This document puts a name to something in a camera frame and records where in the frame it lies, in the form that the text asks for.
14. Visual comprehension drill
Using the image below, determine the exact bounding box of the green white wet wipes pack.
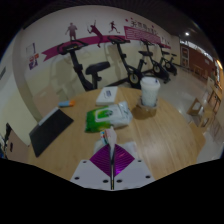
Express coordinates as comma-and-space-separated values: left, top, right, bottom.
84, 100, 134, 134

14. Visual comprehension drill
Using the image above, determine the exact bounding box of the blue orange tube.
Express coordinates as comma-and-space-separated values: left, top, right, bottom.
58, 99, 77, 108

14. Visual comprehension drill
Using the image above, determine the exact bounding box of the magenta sports wall banner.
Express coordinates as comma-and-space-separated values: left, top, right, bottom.
41, 19, 172, 63

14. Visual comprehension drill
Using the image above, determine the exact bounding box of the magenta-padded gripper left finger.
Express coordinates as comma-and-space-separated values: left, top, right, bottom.
69, 143, 114, 191

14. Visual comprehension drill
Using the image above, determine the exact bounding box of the light wooden chair with cutout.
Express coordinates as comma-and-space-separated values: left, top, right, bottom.
0, 122, 29, 164

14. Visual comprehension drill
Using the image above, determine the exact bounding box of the black exercise bike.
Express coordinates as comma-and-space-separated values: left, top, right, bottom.
57, 39, 112, 93
159, 42, 179, 77
139, 38, 172, 84
107, 35, 155, 90

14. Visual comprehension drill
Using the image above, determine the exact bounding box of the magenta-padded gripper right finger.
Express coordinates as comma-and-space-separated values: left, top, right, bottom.
111, 143, 157, 191

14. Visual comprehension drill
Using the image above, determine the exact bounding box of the white purple wall poster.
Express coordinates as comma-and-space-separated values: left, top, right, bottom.
25, 42, 37, 56

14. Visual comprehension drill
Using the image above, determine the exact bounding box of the round brown coaster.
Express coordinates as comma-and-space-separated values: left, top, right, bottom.
137, 96, 158, 110

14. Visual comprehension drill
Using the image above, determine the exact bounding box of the white printed towel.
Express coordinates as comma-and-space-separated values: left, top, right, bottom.
92, 125, 139, 164

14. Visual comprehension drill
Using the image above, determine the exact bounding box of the white lidded cup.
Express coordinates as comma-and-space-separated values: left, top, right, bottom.
139, 77, 162, 108

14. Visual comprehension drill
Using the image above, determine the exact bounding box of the small white tissue pack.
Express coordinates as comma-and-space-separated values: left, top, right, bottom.
95, 86, 119, 107

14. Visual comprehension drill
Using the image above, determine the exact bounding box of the purple orange wall poster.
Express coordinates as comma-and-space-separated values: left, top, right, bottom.
28, 53, 40, 71

